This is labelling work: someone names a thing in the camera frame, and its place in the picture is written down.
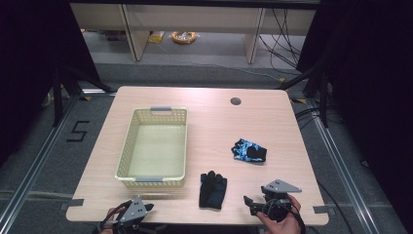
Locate dark curtain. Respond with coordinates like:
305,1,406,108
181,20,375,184
0,0,102,165
295,0,413,228

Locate black floor cable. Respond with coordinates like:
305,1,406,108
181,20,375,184
316,179,356,234

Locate blue patterned fingerless glove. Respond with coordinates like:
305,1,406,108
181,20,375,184
230,137,268,164

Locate aluminium floor rail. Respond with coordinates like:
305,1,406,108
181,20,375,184
0,95,82,227
306,98,383,234

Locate person's right hand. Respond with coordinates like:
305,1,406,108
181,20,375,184
256,194,305,234

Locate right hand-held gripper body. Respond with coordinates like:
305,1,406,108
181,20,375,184
261,178,303,223

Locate white desk frame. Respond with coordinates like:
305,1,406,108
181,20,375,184
69,2,318,64

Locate black floor tape numeral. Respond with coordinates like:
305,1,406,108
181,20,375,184
65,120,91,143

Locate thin white floor cable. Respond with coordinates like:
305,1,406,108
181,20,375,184
155,41,282,82

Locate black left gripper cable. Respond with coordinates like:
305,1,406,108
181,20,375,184
96,200,132,234

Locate person's left hand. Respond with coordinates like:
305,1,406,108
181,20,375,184
98,208,126,234

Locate yellow packet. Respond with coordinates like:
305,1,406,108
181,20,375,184
147,30,166,45

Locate black fingerless glove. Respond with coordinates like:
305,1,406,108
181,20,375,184
198,170,228,211

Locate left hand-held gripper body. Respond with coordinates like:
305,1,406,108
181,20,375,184
111,194,148,234

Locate black hanging cables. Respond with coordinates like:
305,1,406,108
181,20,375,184
258,9,303,70

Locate orange cable coil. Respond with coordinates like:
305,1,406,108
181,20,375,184
170,30,198,45

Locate cream plastic perforated basket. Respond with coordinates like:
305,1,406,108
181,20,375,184
114,105,189,188

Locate black floor cables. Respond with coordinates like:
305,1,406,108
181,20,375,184
293,106,322,129

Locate black metal stand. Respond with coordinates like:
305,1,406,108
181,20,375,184
276,57,329,129
51,63,116,129

